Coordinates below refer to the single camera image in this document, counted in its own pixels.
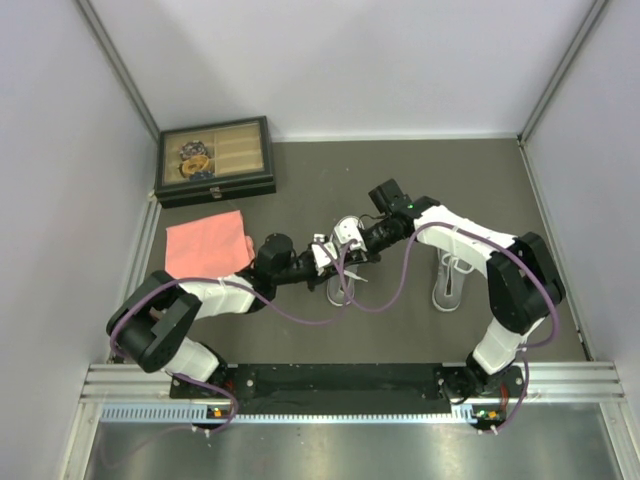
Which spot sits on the pink folded cloth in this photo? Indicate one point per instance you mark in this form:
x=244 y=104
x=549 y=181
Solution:
x=215 y=246

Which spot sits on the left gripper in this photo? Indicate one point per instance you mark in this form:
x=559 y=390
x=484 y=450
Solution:
x=315 y=279

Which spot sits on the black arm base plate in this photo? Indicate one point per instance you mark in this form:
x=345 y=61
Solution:
x=392 y=388

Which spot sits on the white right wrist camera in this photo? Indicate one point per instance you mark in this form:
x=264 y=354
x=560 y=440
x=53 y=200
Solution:
x=347 y=232

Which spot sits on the aluminium frame rail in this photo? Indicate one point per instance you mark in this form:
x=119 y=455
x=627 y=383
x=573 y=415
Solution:
x=546 y=381

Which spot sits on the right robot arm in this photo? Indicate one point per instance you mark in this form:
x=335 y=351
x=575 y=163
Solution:
x=524 y=284

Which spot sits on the dark jewelry box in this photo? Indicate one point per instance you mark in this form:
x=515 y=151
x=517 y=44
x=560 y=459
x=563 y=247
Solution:
x=216 y=162

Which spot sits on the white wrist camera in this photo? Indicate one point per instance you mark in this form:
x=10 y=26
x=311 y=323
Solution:
x=347 y=232
x=324 y=251

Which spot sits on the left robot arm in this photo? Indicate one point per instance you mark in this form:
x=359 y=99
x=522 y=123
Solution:
x=152 y=325

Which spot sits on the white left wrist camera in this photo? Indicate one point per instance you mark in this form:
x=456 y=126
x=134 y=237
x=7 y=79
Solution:
x=324 y=251

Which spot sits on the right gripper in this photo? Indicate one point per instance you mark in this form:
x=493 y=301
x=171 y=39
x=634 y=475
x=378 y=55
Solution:
x=363 y=257

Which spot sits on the grey slotted cable duct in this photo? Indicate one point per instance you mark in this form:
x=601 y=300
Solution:
x=204 y=414

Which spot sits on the grey sneaker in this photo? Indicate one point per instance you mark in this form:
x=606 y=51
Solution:
x=448 y=288
x=335 y=291

